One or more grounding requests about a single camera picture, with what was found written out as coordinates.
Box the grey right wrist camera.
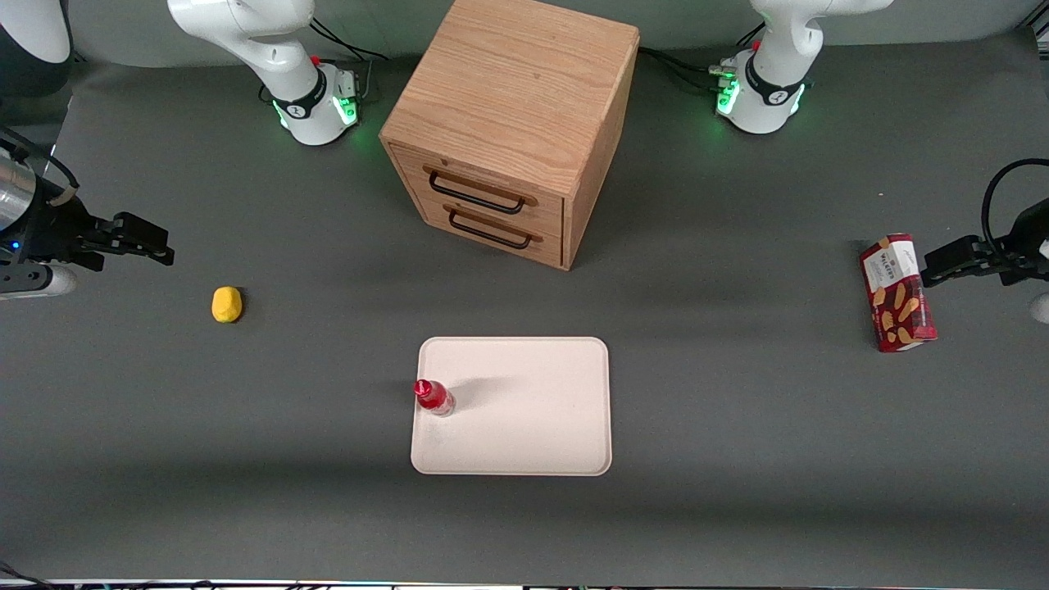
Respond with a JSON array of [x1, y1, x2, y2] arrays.
[[0, 264, 78, 299]]

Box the black base cables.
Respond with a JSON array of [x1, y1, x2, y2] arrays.
[[638, 22, 768, 96], [308, 15, 391, 107]]

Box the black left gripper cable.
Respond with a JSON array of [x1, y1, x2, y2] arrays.
[[981, 158, 1049, 255]]

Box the red Walkers cookie box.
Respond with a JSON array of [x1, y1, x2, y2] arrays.
[[859, 234, 939, 353]]

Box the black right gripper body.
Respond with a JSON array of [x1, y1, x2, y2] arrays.
[[0, 193, 99, 271]]

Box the black right base cables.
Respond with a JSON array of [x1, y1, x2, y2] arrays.
[[308, 15, 391, 107]]

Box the wooden two-drawer cabinet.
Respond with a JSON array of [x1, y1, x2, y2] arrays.
[[379, 0, 641, 271]]

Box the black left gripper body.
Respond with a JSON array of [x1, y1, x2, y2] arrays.
[[1012, 199, 1049, 287]]

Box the black metal drawer handle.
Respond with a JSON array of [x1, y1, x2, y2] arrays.
[[423, 164, 540, 216], [443, 205, 544, 251]]

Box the black left base cables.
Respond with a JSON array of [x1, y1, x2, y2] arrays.
[[638, 22, 768, 96]]

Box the beige plastic tray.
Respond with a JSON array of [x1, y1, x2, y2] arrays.
[[410, 336, 614, 477]]

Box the small red coke bottle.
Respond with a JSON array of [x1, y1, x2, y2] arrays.
[[413, 379, 456, 419]]

